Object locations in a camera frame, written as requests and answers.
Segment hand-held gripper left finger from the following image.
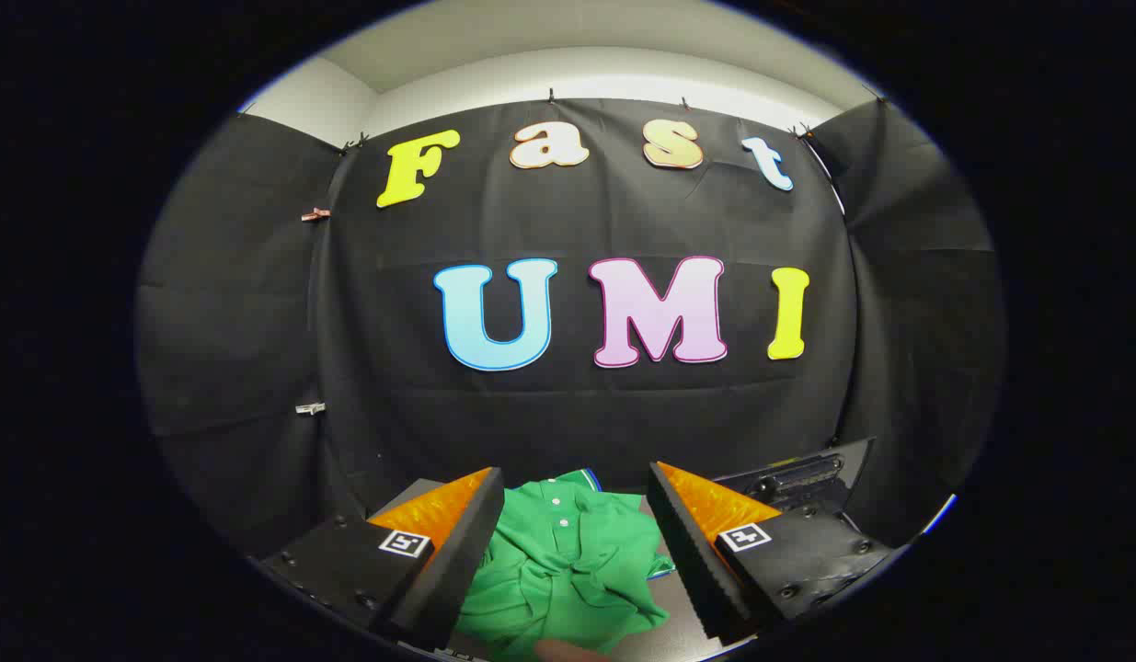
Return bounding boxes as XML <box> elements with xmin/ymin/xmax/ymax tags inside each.
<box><xmin>259</xmin><ymin>466</ymin><xmax>506</xmax><ymax>652</ymax></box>

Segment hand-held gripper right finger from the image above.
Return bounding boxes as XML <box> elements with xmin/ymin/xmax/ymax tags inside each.
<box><xmin>648</xmin><ymin>461</ymin><xmax>895</xmax><ymax>645</ymax></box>

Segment green polo shirt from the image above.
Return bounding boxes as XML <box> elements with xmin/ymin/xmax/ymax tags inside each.
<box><xmin>453</xmin><ymin>469</ymin><xmax>676</xmax><ymax>661</ymax></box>

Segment black backdrop cloth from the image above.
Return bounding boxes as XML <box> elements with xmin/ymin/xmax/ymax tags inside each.
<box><xmin>135</xmin><ymin>92</ymin><xmax>1005</xmax><ymax>562</ymax></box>

